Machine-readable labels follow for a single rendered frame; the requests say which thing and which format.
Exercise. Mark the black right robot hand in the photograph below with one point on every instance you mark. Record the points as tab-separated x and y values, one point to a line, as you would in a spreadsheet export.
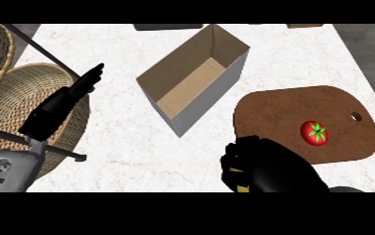
274	169

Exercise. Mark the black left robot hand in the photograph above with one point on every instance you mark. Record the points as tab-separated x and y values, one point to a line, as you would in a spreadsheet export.
50	113

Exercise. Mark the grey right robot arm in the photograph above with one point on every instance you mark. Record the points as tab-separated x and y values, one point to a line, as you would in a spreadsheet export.
346	189

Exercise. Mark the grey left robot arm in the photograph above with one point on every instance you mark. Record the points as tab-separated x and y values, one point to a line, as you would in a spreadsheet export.
17	169

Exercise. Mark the brown wooden cutting board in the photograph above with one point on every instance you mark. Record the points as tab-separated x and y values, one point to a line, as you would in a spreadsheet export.
279	113

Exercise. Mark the open cardboard box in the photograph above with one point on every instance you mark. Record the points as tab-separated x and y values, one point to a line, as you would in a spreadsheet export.
196	80

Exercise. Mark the large wicker basket tier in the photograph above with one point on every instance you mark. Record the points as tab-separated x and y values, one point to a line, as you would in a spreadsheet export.
28	83

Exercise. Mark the red tomato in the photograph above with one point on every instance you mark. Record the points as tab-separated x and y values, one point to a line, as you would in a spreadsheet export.
314	134

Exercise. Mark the small wicker basket tier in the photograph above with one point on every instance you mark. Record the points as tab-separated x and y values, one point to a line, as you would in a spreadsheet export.
5	50

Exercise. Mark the dark grey flat appliance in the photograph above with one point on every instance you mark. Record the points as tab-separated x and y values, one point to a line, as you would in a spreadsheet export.
169	26

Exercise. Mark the brown wooden block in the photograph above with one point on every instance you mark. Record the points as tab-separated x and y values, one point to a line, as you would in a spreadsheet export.
305	25

